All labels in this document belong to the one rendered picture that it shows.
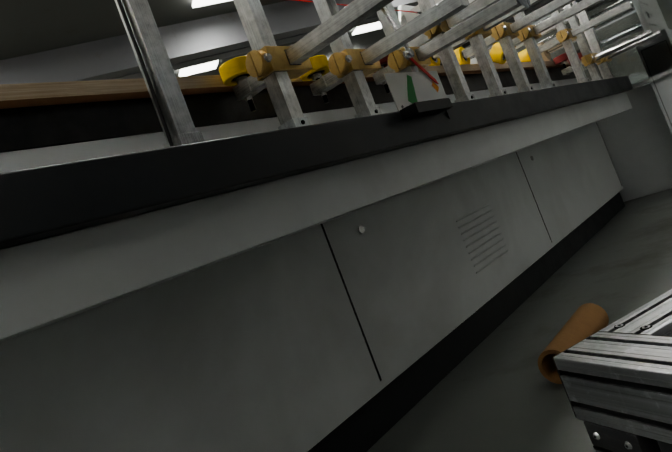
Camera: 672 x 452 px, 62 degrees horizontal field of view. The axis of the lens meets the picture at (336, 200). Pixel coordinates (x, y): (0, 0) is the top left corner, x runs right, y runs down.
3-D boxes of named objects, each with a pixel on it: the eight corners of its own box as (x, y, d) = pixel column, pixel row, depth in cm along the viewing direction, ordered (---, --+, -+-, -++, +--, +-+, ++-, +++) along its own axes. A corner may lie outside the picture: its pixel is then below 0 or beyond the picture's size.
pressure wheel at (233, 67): (271, 109, 125) (253, 61, 125) (271, 100, 117) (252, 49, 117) (237, 121, 124) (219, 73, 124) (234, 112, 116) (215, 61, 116)
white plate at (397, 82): (450, 103, 153) (437, 69, 153) (400, 111, 133) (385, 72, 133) (449, 104, 153) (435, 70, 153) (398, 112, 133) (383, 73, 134)
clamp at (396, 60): (432, 63, 152) (425, 46, 153) (406, 64, 142) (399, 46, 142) (416, 72, 156) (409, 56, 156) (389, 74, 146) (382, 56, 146)
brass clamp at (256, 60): (315, 67, 114) (306, 44, 114) (268, 68, 104) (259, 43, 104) (295, 80, 118) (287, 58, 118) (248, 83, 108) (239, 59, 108)
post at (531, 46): (561, 104, 223) (516, -7, 225) (558, 104, 220) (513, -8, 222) (552, 107, 225) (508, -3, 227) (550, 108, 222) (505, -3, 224)
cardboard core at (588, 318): (601, 300, 144) (566, 347, 121) (613, 329, 144) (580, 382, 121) (571, 305, 149) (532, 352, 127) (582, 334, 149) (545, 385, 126)
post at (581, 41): (607, 91, 280) (571, 3, 282) (605, 92, 277) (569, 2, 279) (600, 94, 282) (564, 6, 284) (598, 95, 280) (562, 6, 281)
